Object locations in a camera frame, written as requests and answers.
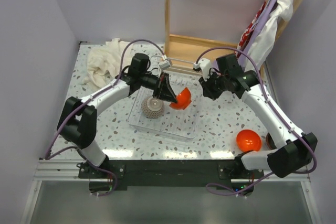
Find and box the white hanging cloth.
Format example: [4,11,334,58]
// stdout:
[247,0,293,69]

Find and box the wooden tray stand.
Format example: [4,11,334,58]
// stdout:
[164,0,303,71]

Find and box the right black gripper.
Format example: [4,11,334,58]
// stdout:
[199,70,229,100]

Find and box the cream crumpled cloth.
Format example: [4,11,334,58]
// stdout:
[82,38,133,90]

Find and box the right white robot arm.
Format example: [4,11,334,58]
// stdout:
[193,54,318,178]

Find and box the black glossy bowl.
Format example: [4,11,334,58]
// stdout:
[265,133,276,150]

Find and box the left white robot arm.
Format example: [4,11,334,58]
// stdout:
[57,53,177,178]

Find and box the white wire dish rack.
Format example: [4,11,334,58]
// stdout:
[128,65,202,141]

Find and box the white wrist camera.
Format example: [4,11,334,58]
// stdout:
[159,55,173,70]
[193,58,213,81]

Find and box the aluminium rail frame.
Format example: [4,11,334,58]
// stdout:
[21,159,321,223]

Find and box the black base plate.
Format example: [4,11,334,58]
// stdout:
[77,159,264,193]

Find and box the red white patterned cloth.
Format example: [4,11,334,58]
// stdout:
[236,0,281,57]

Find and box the brown patterned bowl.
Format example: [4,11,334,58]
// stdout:
[141,97,164,119]

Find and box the orange bowl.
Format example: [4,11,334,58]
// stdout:
[170,88,192,110]
[236,129,262,152]

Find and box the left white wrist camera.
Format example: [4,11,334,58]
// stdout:
[159,55,173,70]

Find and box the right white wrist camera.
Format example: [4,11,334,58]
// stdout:
[193,58,213,81]

